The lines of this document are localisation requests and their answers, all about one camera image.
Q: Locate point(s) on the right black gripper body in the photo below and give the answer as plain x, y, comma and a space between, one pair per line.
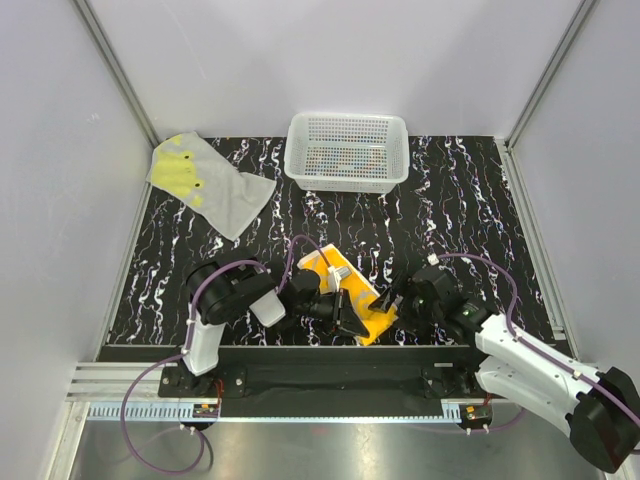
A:
415, 309

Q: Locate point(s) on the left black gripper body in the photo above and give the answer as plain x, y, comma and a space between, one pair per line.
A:
320, 307

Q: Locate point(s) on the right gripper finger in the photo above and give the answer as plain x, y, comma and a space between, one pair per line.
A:
384, 302
399, 285

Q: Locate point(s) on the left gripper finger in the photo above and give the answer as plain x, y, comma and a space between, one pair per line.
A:
342, 301
352, 325

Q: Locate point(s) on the grey and orange towel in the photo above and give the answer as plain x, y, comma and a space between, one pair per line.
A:
362, 292

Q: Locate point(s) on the grey towel yellow frog print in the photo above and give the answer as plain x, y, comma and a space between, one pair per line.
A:
191, 170

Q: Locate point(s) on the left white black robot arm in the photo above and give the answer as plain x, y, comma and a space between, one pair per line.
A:
223, 290

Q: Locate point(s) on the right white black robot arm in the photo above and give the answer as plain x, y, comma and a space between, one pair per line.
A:
598, 411

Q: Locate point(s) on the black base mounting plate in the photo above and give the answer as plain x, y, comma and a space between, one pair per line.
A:
368, 379

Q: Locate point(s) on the white plastic mesh basket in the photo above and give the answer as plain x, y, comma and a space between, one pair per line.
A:
352, 153

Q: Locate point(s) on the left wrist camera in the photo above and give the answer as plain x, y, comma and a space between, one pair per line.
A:
336, 275

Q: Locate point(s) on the white slotted cable duct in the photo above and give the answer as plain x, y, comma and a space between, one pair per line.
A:
433, 412

